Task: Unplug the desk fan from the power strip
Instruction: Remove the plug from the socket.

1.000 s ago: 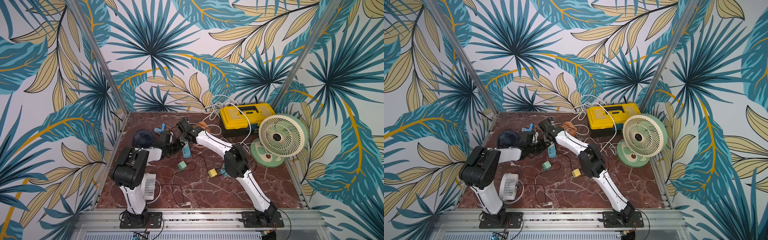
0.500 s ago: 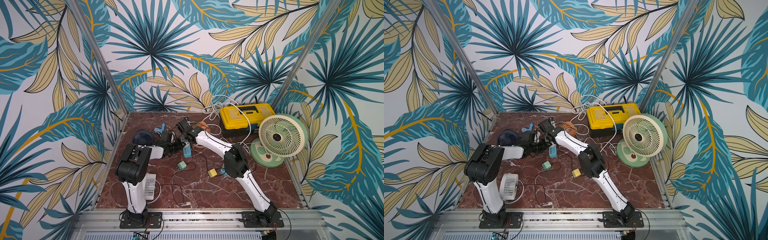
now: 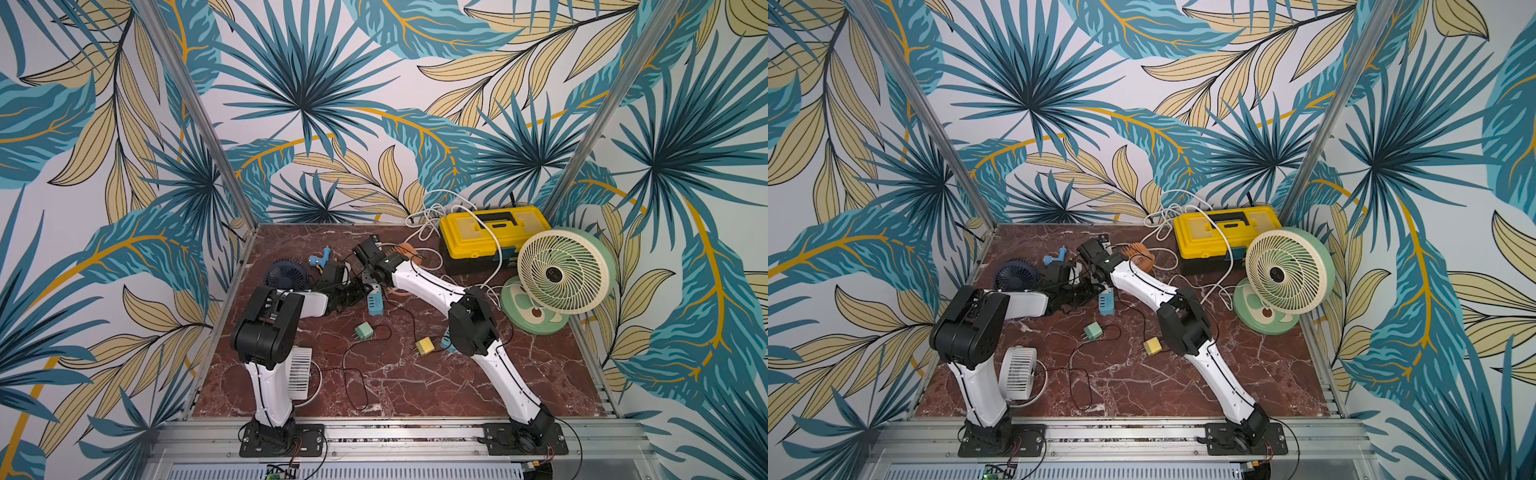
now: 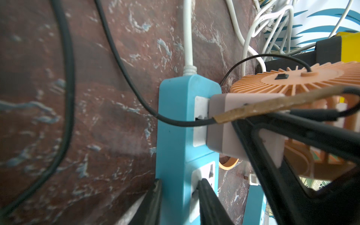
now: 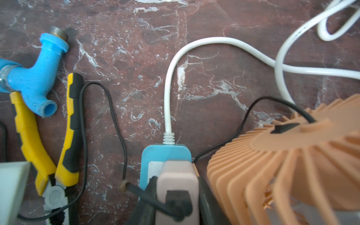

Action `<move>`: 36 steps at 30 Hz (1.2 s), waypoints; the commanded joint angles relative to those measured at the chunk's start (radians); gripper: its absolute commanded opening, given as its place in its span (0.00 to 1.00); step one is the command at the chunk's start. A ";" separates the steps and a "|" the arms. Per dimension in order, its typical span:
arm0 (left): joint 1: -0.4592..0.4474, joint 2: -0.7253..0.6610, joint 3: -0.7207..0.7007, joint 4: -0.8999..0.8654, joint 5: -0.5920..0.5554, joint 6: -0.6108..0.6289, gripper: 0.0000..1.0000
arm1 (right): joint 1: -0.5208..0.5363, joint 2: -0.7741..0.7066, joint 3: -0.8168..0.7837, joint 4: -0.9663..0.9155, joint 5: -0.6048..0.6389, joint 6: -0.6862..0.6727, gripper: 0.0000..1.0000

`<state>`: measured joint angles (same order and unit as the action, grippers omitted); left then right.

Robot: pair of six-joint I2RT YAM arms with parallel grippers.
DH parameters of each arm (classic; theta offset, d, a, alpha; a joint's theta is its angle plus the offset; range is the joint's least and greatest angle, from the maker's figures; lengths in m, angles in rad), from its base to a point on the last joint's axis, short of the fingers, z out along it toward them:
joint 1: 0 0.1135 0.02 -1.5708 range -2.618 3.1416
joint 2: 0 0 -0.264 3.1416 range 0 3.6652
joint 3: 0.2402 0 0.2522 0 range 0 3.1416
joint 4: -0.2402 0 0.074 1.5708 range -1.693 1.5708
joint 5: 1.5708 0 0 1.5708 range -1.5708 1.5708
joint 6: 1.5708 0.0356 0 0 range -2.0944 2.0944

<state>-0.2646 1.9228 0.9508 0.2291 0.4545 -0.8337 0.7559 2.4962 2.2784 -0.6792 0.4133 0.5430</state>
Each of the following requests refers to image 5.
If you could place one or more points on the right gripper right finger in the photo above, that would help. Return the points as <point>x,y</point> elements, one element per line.
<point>210,210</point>

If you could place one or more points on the yellow black pliers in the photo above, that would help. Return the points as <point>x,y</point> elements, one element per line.
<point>55,183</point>

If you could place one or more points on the teal power strip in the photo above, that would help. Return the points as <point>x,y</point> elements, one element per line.
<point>154,156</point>

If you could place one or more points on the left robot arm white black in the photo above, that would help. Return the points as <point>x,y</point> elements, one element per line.
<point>14,176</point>

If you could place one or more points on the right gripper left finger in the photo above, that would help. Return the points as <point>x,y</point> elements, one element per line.
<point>144,214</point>

